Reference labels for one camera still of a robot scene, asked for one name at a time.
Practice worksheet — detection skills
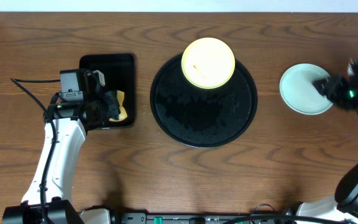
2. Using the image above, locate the light green plate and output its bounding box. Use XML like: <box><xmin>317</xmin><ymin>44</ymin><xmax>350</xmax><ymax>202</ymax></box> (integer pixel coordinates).
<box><xmin>279</xmin><ymin>63</ymin><xmax>333</xmax><ymax>115</ymax></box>

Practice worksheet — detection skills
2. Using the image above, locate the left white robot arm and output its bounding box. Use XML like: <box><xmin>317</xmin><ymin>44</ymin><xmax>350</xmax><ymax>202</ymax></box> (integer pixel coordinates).
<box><xmin>2</xmin><ymin>69</ymin><xmax>121</xmax><ymax>223</ymax></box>

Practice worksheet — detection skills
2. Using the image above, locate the black rectangular tray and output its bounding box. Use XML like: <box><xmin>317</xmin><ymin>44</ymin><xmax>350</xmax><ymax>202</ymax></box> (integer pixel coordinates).
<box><xmin>79</xmin><ymin>54</ymin><xmax>135</xmax><ymax>129</ymax></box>

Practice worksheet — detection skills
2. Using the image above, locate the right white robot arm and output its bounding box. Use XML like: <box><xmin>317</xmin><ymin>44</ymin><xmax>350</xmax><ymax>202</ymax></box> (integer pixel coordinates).
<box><xmin>279</xmin><ymin>60</ymin><xmax>358</xmax><ymax>223</ymax></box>

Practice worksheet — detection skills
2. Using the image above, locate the round black tray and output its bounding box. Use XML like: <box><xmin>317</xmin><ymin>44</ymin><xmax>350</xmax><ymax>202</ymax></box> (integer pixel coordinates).
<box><xmin>150</xmin><ymin>55</ymin><xmax>258</xmax><ymax>148</ymax></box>

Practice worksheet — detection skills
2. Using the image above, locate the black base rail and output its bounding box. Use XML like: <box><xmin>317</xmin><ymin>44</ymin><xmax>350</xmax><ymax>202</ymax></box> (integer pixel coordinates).
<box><xmin>113</xmin><ymin>212</ymin><xmax>291</xmax><ymax>224</ymax></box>

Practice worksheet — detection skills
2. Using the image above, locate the yellow plate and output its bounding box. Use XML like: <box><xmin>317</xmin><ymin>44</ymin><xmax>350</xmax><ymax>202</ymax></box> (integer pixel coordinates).
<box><xmin>181</xmin><ymin>37</ymin><xmax>236</xmax><ymax>89</ymax></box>

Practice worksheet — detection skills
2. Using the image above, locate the yellow green sponge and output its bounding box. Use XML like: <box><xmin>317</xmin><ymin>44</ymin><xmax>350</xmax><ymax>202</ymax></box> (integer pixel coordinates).
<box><xmin>109</xmin><ymin>90</ymin><xmax>127</xmax><ymax>123</ymax></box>

